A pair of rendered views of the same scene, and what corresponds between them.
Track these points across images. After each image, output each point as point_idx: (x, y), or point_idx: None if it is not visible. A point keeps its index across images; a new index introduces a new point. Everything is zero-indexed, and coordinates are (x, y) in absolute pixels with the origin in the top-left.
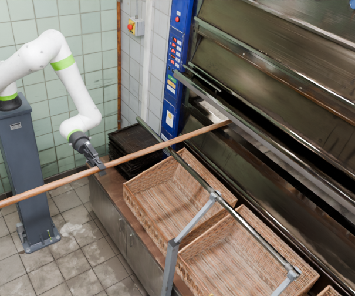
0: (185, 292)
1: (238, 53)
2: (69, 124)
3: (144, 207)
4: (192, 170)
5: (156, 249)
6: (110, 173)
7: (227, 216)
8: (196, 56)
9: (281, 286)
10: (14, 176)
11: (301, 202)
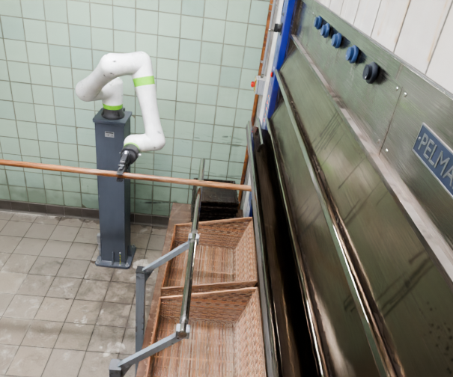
0: (147, 342)
1: None
2: (131, 138)
3: (185, 257)
4: (196, 210)
5: (159, 294)
6: (184, 219)
7: (232, 290)
8: (275, 113)
9: (165, 339)
10: (99, 181)
11: None
